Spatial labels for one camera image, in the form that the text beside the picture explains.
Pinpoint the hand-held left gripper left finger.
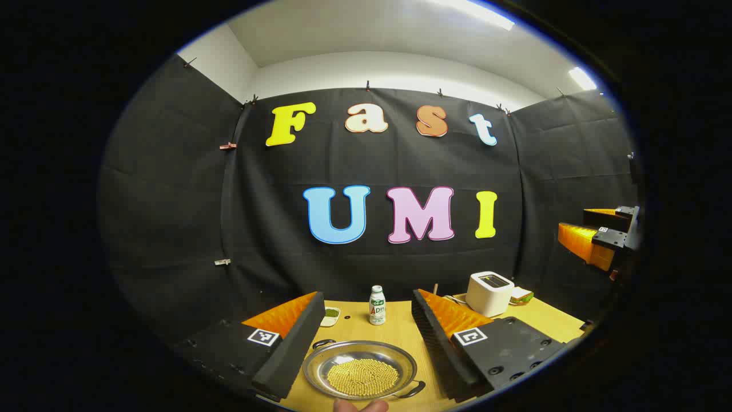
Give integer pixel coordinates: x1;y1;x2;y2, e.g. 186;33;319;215
174;291;325;402

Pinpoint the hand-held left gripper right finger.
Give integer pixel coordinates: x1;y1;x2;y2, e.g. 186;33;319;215
412;289;568;403

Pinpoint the steel pot with black handles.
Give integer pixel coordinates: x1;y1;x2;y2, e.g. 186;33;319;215
302;339;427;401

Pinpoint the pile of yellow soybeans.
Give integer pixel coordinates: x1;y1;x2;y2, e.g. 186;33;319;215
326;359;400;397

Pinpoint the white drink bottle green label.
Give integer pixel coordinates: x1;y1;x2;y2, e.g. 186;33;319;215
369;285;387;326

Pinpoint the white toaster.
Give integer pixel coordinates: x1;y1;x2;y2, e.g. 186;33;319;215
466;271;515;318

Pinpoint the black backdrop cloth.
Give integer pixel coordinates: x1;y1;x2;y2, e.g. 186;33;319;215
97;54;641;355

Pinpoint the ceiling light strip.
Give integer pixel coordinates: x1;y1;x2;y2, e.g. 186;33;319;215
568;66;598;92

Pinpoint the row of dark cloth clips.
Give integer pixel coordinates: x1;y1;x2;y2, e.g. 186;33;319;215
183;56;568;116

